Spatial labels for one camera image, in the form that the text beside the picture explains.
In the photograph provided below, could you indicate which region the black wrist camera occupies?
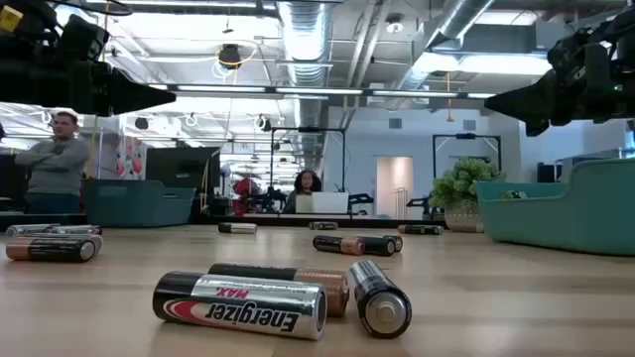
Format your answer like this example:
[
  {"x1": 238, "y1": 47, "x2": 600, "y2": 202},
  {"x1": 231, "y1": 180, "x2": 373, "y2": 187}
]
[
  {"x1": 547, "y1": 29, "x2": 586, "y2": 70},
  {"x1": 58, "y1": 13, "x2": 111, "y2": 64}
]

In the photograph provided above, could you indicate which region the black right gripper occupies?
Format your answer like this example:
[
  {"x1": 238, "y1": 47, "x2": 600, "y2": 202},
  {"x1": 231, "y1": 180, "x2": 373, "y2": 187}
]
[{"x1": 484, "y1": 29, "x2": 635, "y2": 138}]

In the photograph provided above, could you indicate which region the colourful poster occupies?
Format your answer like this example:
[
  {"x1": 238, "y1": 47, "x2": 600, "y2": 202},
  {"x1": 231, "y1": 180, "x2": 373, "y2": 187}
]
[{"x1": 116, "y1": 136, "x2": 148, "y2": 180}]

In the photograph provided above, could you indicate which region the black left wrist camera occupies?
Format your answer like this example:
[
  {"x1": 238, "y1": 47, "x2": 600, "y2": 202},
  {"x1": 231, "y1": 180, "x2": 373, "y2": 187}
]
[{"x1": 58, "y1": 13, "x2": 111, "y2": 64}]

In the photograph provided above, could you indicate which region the red machine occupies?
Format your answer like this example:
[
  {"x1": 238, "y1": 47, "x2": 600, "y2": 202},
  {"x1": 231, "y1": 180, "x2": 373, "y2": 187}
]
[{"x1": 232, "y1": 177, "x2": 263, "y2": 217}]

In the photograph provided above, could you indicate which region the potted green plant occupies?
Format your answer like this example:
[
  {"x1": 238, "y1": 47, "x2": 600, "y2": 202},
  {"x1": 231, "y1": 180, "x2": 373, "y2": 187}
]
[{"x1": 429, "y1": 157, "x2": 508, "y2": 233}]

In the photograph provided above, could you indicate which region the light teal plastic bin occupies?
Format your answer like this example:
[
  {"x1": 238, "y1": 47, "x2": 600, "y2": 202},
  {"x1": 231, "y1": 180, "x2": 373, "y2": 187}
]
[{"x1": 475, "y1": 157, "x2": 635, "y2": 257}]

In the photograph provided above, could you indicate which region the dark teal plastic bin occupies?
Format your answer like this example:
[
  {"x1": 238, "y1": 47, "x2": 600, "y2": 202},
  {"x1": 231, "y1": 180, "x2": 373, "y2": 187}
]
[{"x1": 81, "y1": 178, "x2": 198, "y2": 228}]

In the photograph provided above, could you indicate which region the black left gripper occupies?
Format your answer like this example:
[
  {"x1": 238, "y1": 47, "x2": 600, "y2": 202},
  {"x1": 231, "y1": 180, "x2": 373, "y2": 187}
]
[{"x1": 0, "y1": 30, "x2": 178, "y2": 118}]

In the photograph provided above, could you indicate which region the silver spiral air duct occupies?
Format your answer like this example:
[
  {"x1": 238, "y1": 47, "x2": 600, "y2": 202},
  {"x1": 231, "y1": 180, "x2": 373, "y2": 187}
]
[
  {"x1": 276, "y1": 0, "x2": 334, "y2": 173},
  {"x1": 396, "y1": 0, "x2": 497, "y2": 93}
]

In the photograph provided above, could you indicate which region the black aluminium table frame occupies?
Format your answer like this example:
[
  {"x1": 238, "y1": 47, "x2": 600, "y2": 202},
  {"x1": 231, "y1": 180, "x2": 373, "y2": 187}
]
[{"x1": 0, "y1": 211, "x2": 447, "y2": 232}]

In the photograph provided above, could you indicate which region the black metal rig frame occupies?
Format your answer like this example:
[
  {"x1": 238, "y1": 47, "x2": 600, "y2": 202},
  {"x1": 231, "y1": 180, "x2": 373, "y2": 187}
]
[
  {"x1": 269, "y1": 126, "x2": 347, "y2": 204},
  {"x1": 432, "y1": 132, "x2": 503, "y2": 179}
]

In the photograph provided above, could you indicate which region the person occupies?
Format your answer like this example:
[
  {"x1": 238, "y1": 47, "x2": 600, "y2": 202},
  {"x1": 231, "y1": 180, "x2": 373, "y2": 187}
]
[
  {"x1": 13, "y1": 110, "x2": 91, "y2": 215},
  {"x1": 282, "y1": 169, "x2": 323, "y2": 215}
]

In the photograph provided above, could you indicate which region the yellow tag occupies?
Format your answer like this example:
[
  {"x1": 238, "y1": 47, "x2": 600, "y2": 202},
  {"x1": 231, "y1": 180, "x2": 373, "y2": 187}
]
[{"x1": 0, "y1": 4, "x2": 25, "y2": 34}]

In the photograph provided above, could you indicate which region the small black monitor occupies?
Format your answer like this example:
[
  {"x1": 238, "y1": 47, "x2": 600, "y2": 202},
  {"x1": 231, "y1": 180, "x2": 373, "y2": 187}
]
[{"x1": 537, "y1": 162, "x2": 565, "y2": 184}]

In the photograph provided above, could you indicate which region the long ceiling light bar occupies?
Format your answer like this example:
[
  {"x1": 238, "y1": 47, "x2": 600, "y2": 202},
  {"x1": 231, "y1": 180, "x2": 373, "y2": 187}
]
[{"x1": 148, "y1": 82, "x2": 497, "y2": 100}]

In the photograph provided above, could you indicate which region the black ceiling dome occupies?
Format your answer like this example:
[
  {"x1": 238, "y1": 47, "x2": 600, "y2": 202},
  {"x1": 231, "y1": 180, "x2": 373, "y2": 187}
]
[{"x1": 217, "y1": 43, "x2": 243, "y2": 70}]

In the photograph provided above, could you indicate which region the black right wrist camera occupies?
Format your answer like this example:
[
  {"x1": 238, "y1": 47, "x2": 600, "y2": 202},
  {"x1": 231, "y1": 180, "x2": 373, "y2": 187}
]
[{"x1": 547, "y1": 29, "x2": 586, "y2": 70}]

